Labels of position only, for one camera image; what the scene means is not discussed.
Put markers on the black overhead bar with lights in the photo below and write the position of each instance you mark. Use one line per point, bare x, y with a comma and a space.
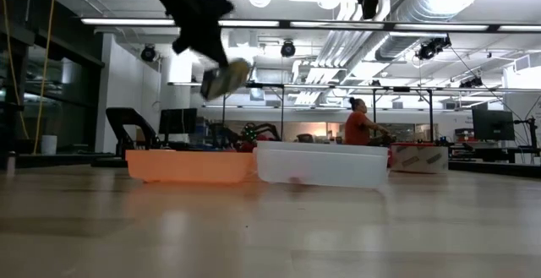
321, 24

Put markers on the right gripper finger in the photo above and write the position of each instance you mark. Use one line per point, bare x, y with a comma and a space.
370, 5

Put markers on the red white box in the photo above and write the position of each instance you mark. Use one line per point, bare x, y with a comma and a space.
418, 159

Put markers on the black background table frame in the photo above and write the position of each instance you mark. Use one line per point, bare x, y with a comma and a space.
282, 109
430, 113

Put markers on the yellow green crayon box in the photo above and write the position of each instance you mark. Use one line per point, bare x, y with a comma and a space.
226, 79

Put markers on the white cup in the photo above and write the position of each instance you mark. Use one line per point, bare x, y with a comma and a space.
49, 145

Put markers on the black ceiling camera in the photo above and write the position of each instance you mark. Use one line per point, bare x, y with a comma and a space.
287, 49
431, 49
148, 53

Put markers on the small white bottle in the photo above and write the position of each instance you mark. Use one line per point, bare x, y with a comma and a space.
10, 164

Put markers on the person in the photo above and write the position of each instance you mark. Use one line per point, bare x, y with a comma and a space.
357, 130

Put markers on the clear pencil box orange lid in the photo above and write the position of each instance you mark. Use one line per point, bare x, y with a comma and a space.
321, 166

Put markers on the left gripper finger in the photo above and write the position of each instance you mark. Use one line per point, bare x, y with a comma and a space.
181, 46
211, 45

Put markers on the black computer monitor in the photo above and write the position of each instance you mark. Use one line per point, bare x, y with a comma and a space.
492, 123
177, 121

